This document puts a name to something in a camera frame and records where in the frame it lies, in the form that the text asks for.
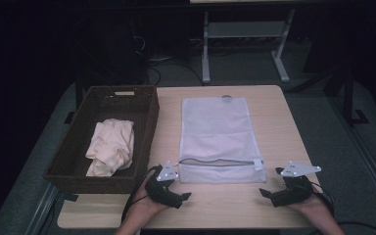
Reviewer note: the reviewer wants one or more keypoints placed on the black metal stand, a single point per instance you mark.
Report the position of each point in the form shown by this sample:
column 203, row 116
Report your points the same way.
column 348, row 94

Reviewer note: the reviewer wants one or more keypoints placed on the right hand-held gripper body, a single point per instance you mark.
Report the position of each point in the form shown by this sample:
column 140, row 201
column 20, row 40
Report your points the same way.
column 293, row 192

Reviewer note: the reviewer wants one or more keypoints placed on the white mesh laundry bag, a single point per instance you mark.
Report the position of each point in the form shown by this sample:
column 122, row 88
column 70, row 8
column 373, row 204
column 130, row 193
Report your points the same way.
column 217, row 130

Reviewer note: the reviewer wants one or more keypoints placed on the grey round table grommet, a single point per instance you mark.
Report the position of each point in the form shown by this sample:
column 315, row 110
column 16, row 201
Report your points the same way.
column 226, row 96

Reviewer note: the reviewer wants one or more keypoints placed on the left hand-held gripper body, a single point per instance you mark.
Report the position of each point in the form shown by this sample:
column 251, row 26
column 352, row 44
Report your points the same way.
column 163, row 194

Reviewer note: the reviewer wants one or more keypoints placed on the white metal desk frame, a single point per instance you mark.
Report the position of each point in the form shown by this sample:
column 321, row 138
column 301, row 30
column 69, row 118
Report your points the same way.
column 244, row 30

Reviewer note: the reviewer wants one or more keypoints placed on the cream cloth garment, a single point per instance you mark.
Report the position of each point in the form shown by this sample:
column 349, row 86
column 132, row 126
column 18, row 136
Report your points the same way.
column 112, row 147

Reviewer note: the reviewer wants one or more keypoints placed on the person's left hand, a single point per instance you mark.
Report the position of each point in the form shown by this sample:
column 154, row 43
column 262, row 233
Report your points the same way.
column 148, row 207

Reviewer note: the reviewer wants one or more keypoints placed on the brown wicker basket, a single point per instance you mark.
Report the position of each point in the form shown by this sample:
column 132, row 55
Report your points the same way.
column 111, row 182

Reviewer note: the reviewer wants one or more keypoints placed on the person's right hand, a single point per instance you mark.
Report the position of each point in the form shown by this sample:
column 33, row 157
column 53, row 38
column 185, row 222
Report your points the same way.
column 315, row 209

